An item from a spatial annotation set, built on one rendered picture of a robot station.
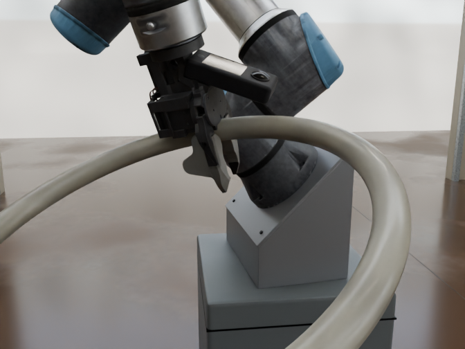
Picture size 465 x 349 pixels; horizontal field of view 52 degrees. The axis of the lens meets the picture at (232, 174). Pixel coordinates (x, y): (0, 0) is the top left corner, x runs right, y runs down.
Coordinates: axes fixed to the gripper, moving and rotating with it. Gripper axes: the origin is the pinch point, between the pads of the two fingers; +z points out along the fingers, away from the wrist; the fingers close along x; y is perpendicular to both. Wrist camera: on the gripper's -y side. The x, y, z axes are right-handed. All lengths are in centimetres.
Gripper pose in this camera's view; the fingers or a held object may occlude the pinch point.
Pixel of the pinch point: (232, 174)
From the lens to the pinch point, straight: 69.2
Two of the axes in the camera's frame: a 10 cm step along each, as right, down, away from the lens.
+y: -9.2, 0.9, 3.8
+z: 2.7, 8.5, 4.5
